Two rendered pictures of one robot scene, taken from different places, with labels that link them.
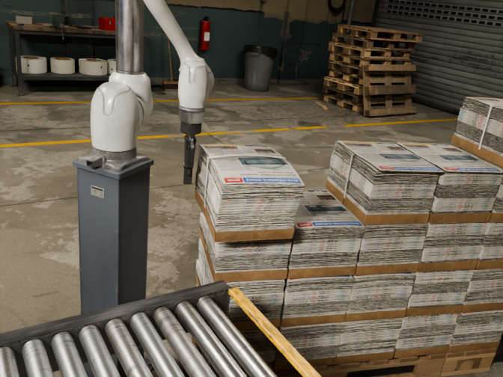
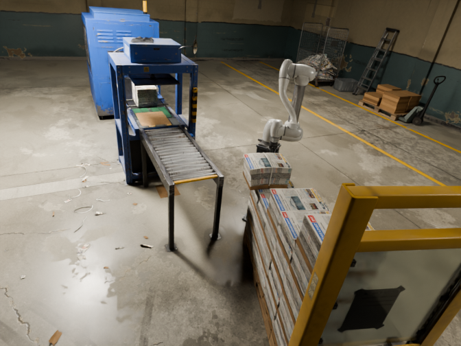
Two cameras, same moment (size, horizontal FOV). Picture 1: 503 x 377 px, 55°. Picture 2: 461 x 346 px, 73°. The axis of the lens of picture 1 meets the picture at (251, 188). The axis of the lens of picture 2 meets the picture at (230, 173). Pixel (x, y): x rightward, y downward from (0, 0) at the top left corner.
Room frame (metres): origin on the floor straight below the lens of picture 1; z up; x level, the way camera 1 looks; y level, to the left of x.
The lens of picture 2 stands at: (1.55, -2.51, 2.37)
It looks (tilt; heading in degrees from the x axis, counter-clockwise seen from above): 31 degrees down; 95
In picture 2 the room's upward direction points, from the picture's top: 6 degrees clockwise
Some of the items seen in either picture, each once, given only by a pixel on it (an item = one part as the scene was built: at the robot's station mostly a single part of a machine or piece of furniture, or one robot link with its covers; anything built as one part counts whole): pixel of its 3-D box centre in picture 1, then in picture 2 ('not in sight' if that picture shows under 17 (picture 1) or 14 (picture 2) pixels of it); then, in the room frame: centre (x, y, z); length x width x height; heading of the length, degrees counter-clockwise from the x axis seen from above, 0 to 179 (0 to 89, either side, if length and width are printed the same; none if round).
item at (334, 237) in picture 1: (328, 288); (280, 248); (1.87, -0.40, 0.42); 1.17 x 0.39 x 0.83; 107
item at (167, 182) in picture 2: not in sight; (154, 156); (0.44, 0.31, 0.74); 1.34 x 0.05 x 0.12; 124
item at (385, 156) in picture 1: (387, 155); (297, 199); (1.89, -0.53, 1.06); 0.37 x 0.29 x 0.01; 18
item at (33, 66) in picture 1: (78, 52); not in sight; (7.12, 2.72, 0.55); 1.80 x 0.70 x 1.09; 124
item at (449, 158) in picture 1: (447, 156); (312, 224); (1.98, -0.81, 1.06); 0.37 x 0.28 x 0.01; 18
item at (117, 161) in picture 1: (111, 153); (267, 141); (1.62, 0.51, 1.03); 0.22 x 0.18 x 0.06; 158
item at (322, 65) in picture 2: not in sight; (318, 55); (2.91, 8.09, 0.85); 1.21 x 0.83 x 1.71; 124
